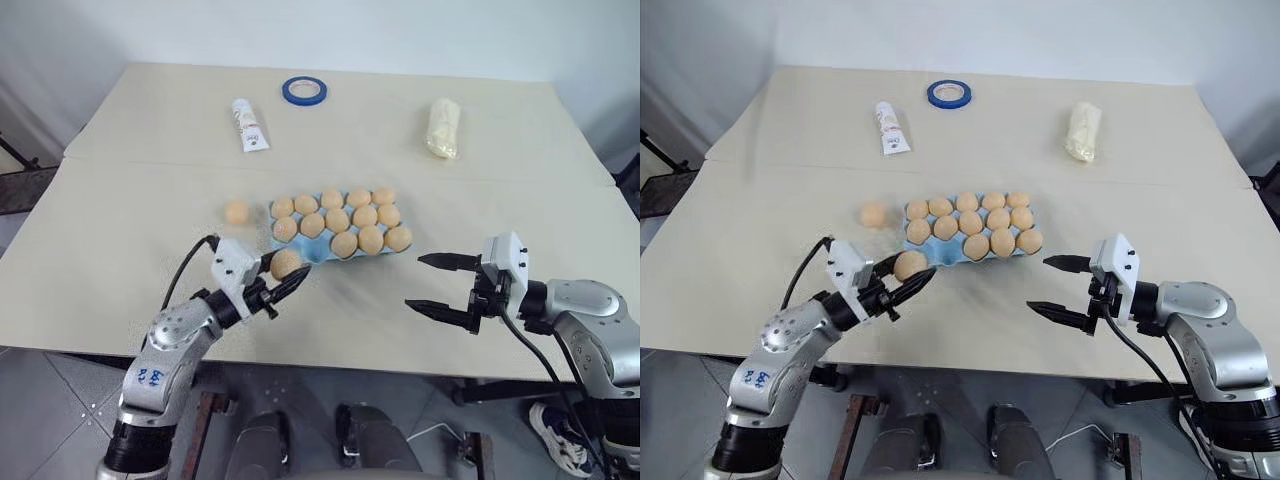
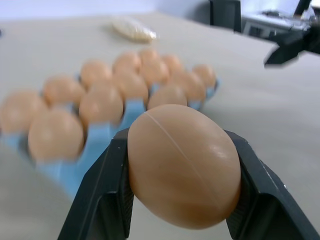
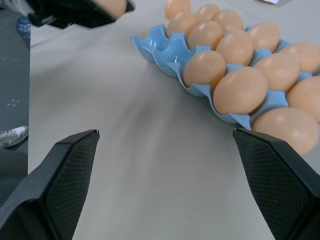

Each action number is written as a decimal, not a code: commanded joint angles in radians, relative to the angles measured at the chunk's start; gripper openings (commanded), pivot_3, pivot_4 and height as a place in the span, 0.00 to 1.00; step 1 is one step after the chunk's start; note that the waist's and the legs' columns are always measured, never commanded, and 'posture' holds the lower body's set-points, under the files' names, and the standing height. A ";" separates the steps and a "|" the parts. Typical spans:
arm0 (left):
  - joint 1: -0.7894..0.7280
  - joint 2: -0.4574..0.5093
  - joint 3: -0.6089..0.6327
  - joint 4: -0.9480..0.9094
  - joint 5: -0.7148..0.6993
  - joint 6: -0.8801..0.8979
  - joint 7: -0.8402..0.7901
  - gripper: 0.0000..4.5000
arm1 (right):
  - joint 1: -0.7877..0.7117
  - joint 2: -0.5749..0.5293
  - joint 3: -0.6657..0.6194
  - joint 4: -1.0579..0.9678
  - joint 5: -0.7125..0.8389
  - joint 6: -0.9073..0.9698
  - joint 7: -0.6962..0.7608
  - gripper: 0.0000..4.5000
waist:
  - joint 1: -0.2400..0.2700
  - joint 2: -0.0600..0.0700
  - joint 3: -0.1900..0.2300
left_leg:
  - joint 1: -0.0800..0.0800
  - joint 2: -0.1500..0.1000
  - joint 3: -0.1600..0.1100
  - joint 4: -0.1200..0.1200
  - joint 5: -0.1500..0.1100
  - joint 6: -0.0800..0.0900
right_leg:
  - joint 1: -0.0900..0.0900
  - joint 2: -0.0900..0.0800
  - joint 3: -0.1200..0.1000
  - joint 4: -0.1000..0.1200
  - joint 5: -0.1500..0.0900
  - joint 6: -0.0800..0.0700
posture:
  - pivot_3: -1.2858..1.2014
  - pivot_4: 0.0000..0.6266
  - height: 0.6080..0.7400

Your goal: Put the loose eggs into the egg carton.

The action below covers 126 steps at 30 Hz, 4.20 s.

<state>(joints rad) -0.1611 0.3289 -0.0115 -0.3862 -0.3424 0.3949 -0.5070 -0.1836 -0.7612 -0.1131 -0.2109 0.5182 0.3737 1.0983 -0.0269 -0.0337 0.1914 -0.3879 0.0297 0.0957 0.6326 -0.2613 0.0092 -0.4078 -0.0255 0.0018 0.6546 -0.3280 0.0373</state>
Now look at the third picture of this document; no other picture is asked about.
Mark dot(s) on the white flat object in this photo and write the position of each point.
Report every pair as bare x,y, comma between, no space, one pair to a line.
267,1

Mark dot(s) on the white sneaker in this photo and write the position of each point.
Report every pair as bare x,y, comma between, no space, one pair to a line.
12,136

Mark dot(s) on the blue rounded object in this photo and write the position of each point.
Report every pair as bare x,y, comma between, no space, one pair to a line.
24,30

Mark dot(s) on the tan egg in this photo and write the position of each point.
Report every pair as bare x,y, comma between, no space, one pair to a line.
265,35
229,20
235,47
303,55
240,90
307,97
205,35
113,6
285,127
207,12
277,71
182,23
203,67
175,7

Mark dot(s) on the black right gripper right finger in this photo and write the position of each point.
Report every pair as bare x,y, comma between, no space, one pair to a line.
280,185

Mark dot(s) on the blue plastic egg tray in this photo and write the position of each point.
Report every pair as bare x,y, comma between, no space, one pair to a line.
172,53

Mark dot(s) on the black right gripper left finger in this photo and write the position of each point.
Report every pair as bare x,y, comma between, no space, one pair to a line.
57,190

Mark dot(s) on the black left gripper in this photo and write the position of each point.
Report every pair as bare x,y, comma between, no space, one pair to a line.
45,19

